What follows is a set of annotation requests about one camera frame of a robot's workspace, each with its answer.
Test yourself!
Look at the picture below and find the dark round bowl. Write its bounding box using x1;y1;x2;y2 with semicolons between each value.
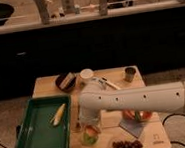
55;72;76;93

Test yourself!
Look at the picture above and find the green plastic tray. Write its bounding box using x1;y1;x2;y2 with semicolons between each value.
15;95;71;148

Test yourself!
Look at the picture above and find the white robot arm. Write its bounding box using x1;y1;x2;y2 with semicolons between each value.
78;77;185;125

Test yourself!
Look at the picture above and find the yellow corn cob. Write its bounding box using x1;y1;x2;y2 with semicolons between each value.
51;104;65;126

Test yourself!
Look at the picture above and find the black cable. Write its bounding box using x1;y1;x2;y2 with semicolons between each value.
160;111;185;134

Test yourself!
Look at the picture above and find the small metal cup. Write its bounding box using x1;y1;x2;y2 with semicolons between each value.
124;67;136;82

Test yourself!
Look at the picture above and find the bunch of dark grapes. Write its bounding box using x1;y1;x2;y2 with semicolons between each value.
112;140;143;148

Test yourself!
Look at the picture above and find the white paper cup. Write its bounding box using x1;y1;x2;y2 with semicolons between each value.
80;68;94;85

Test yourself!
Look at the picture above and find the cake slice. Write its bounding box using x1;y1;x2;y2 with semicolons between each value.
59;72;75;89

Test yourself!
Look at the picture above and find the blue-grey cloth napkin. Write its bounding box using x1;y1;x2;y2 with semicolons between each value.
119;118;150;138

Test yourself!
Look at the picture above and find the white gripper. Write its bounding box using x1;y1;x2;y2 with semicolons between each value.
78;107;101;132

